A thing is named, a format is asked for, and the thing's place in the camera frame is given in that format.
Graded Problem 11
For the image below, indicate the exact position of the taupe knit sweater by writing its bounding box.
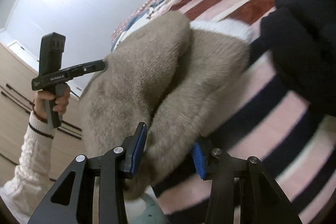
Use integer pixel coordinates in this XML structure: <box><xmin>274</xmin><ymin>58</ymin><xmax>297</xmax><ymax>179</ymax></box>
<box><xmin>79</xmin><ymin>11</ymin><xmax>253</xmax><ymax>200</ymax></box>

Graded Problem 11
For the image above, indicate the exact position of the white knit sleeve forearm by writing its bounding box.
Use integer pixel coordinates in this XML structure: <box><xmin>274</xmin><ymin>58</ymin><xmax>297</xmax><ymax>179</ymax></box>
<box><xmin>1</xmin><ymin>113</ymin><xmax>55</xmax><ymax>223</ymax></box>

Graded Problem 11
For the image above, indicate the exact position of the black folded garment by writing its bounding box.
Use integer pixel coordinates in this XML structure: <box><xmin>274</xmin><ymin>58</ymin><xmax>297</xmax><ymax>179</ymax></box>
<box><xmin>249</xmin><ymin>0</ymin><xmax>335</xmax><ymax>116</ymax></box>

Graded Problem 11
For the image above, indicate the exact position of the person's left hand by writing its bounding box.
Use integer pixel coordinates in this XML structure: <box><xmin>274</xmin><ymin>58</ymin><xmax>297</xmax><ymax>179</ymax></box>
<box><xmin>33</xmin><ymin>84</ymin><xmax>71</xmax><ymax>119</ymax></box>

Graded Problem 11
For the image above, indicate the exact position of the striped bed sheet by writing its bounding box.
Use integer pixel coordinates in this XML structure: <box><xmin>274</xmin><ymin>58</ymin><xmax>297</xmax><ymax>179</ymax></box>
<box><xmin>110</xmin><ymin>0</ymin><xmax>336</xmax><ymax>224</ymax></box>

